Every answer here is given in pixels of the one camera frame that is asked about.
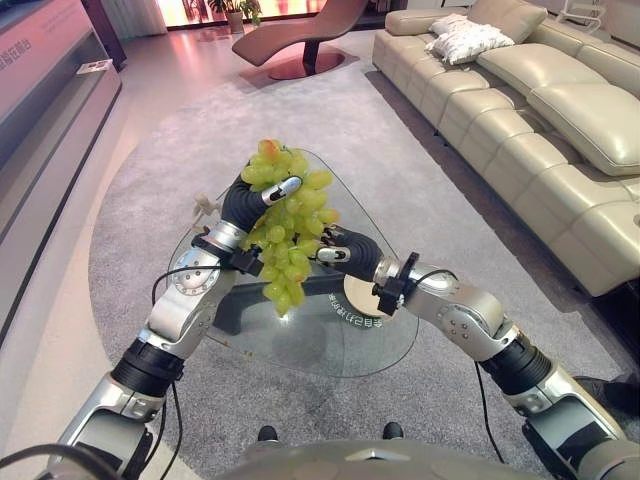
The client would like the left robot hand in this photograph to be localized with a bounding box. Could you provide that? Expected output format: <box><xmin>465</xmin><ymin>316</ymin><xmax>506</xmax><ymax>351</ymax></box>
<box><xmin>220</xmin><ymin>171</ymin><xmax>305</xmax><ymax>236</ymax></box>

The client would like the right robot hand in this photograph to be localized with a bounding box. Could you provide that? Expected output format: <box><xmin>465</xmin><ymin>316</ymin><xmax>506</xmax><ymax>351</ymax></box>
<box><xmin>315</xmin><ymin>223</ymin><xmax>385</xmax><ymax>281</ymax></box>

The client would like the green grape bunch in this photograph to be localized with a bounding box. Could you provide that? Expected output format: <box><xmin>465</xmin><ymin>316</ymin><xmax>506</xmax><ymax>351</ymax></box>
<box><xmin>240</xmin><ymin>138</ymin><xmax>341</xmax><ymax>317</ymax></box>

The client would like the small beige figurine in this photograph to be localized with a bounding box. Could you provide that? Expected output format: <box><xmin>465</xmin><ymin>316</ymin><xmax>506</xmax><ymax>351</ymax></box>
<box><xmin>192</xmin><ymin>191</ymin><xmax>221</xmax><ymax>221</ymax></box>

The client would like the grey carpet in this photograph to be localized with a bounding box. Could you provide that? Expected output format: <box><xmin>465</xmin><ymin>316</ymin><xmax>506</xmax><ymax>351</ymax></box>
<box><xmin>87</xmin><ymin>28</ymin><xmax>635</xmax><ymax>480</ymax></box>

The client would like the glass coffee table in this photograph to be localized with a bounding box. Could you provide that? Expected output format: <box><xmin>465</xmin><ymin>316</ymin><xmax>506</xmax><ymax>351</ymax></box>
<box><xmin>167</xmin><ymin>147</ymin><xmax>420</xmax><ymax>379</ymax></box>

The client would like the brown lounge chair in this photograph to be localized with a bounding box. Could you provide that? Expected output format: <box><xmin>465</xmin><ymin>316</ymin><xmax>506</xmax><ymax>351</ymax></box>
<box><xmin>231</xmin><ymin>0</ymin><xmax>373</xmax><ymax>81</ymax></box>

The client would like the potted green plant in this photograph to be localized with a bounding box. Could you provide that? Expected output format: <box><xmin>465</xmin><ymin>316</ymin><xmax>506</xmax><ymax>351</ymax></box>
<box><xmin>208</xmin><ymin>0</ymin><xmax>263</xmax><ymax>35</ymax></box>

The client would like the white card on cabinet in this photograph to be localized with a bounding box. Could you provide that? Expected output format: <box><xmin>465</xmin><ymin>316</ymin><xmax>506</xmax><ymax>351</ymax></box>
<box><xmin>77</xmin><ymin>58</ymin><xmax>114</xmax><ymax>76</ymax></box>

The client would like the beige leather sofa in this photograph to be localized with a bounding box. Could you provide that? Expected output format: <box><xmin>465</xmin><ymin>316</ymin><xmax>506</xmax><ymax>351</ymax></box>
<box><xmin>371</xmin><ymin>0</ymin><xmax>640</xmax><ymax>297</ymax></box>

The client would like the silver robot torso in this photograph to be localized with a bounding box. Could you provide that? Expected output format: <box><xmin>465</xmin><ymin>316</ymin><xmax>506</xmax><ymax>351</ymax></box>
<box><xmin>214</xmin><ymin>439</ymin><xmax>546</xmax><ymax>480</ymax></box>

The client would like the grey media cabinet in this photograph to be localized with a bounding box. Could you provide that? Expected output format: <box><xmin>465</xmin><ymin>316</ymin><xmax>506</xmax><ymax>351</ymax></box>
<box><xmin>0</xmin><ymin>0</ymin><xmax>124</xmax><ymax>346</ymax></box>

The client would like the white textured pillow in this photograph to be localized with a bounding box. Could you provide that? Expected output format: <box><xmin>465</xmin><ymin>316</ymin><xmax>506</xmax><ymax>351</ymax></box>
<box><xmin>425</xmin><ymin>13</ymin><xmax>516</xmax><ymax>65</ymax></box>

